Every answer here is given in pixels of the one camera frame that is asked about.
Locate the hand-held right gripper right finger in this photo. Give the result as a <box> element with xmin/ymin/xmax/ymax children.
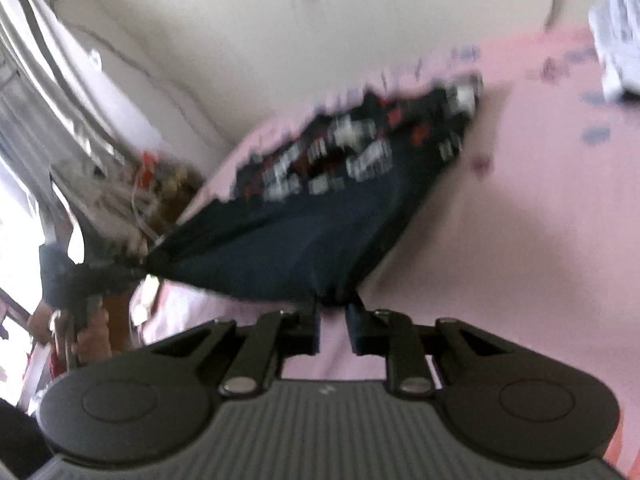
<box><xmin>345</xmin><ymin>295</ymin><xmax>494</xmax><ymax>394</ymax></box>

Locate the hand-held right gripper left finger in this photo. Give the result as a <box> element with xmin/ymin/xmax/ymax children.
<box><xmin>150</xmin><ymin>295</ymin><xmax>321</xmax><ymax>394</ymax></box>

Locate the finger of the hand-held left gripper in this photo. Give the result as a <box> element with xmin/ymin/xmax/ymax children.
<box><xmin>76</xmin><ymin>258</ymin><xmax>152</xmax><ymax>294</ymax></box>

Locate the black patterned sweater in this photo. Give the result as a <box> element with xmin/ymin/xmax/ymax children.
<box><xmin>145</xmin><ymin>72</ymin><xmax>486</xmax><ymax>308</ymax></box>

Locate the person's left hand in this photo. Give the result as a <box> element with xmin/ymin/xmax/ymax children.
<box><xmin>27</xmin><ymin>306</ymin><xmax>112</xmax><ymax>364</ymax></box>

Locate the wooden side table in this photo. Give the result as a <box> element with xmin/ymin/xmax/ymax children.
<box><xmin>127</xmin><ymin>160</ymin><xmax>211</xmax><ymax>246</ymax></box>

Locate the red plastic bag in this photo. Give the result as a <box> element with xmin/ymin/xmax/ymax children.
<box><xmin>139</xmin><ymin>151</ymin><xmax>160</xmax><ymax>188</ymax></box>

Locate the grey curtain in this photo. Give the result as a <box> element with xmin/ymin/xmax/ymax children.
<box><xmin>0</xmin><ymin>0</ymin><xmax>131</xmax><ymax>311</ymax></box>

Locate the pink floral bed sheet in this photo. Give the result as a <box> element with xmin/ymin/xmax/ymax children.
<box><xmin>130</xmin><ymin>27</ymin><xmax>640</xmax><ymax>480</ymax></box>

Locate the white crumpled cloth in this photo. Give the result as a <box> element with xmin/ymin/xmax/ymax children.
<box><xmin>587</xmin><ymin>0</ymin><xmax>640</xmax><ymax>103</ymax></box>

